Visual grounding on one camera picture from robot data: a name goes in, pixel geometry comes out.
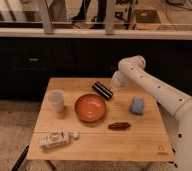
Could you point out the cardboard box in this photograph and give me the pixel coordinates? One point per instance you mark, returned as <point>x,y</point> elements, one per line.
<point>147,19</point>

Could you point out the brown sausage toy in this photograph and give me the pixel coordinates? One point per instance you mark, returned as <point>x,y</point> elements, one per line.
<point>119,126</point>

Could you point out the blue sponge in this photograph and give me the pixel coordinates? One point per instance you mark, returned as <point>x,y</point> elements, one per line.
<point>137,106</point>

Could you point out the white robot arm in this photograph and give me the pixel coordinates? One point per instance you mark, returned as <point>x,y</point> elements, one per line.
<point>176,102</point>

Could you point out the orange bowl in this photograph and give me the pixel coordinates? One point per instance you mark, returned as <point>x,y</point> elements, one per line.
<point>90,108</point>

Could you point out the wooden table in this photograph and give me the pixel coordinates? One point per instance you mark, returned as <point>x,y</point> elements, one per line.
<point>145,140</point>

